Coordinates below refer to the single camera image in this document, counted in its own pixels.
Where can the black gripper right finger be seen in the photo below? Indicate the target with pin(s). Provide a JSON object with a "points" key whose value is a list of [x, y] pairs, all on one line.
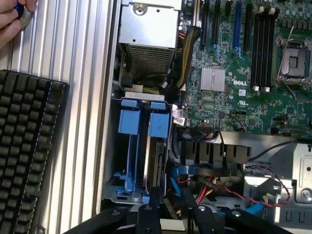
{"points": [[204, 219]]}

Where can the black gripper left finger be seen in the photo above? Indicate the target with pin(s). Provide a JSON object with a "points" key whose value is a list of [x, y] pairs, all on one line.
{"points": [[148, 219]]}

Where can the hard disk in blue carrier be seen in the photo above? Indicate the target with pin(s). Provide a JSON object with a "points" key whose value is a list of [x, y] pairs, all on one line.
{"points": [[158, 122]]}

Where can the empty blue disk carrier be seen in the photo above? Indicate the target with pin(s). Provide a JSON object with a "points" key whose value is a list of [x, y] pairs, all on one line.
{"points": [[128, 119]]}

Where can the black RAM slot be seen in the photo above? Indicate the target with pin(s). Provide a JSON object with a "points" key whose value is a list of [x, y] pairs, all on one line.
{"points": [[255, 48], [261, 48], [273, 44], [267, 48]]}

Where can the blue expansion slot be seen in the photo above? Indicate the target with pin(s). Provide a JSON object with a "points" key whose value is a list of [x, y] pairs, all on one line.
{"points": [[237, 29]]}

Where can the long black expansion slot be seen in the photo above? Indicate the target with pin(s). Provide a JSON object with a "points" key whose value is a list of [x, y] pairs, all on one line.
{"points": [[204, 22], [247, 26], [215, 22]]}

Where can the short black expansion slot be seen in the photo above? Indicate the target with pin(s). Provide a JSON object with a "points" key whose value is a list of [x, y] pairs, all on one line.
{"points": [[228, 7]]}

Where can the person's bare hand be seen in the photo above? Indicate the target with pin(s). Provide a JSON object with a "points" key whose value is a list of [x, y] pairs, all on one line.
{"points": [[7, 14]]}

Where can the black plastic fan shroud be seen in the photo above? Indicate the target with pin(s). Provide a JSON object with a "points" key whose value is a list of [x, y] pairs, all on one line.
{"points": [[231, 146]]}

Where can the blue drive caddies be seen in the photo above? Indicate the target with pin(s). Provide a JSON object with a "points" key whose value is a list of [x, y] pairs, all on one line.
{"points": [[114, 146]]}

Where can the grey metal drive cage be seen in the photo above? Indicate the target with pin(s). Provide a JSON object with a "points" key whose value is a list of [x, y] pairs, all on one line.
{"points": [[302, 175]]}

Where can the green Dell motherboard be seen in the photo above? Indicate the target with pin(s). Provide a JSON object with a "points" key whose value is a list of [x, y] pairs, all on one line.
{"points": [[243, 109]]}

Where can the silver chipset heatsink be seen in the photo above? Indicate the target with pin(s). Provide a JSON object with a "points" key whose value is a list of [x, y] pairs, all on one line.
{"points": [[212, 78]]}

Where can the black computer keyboard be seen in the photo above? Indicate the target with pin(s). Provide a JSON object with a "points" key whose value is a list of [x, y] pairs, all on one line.
{"points": [[24, 146]]}

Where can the open grey PC case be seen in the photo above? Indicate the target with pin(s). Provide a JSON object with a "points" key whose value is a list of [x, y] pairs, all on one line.
{"points": [[108, 73]]}

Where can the CPU socket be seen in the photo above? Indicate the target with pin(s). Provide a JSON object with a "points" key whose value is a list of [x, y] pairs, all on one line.
{"points": [[296, 61]]}

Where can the silver power supply box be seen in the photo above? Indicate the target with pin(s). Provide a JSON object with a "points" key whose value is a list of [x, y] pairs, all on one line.
{"points": [[148, 29]]}

